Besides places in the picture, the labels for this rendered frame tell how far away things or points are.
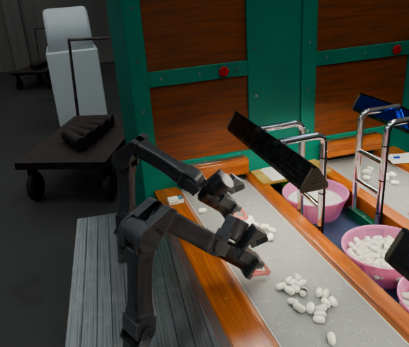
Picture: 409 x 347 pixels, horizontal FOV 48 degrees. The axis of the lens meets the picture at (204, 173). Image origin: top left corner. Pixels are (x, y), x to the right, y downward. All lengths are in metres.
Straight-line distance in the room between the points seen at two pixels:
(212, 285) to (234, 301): 0.10
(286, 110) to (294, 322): 1.07
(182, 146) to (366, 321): 1.05
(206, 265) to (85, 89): 4.26
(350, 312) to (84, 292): 0.84
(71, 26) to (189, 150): 3.72
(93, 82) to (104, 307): 4.22
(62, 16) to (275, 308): 4.66
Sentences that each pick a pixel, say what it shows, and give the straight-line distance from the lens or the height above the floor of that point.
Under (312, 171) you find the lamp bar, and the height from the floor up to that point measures 1.10.
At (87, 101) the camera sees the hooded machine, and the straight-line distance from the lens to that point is 5.59.
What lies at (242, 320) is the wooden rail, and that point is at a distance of 1.29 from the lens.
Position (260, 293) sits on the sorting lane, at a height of 0.74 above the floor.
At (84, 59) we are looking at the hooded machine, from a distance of 5.50.
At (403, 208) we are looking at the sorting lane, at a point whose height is 0.74.
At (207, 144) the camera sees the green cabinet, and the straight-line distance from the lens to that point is 2.02.
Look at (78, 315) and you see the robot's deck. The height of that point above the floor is 0.67.
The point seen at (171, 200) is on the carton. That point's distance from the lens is 1.87.
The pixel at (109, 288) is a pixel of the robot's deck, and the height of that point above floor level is 0.67.
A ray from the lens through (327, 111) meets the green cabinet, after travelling 2.22.
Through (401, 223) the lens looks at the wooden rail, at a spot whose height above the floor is 0.76.
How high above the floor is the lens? 1.62
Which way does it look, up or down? 24 degrees down
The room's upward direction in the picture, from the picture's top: 4 degrees counter-clockwise
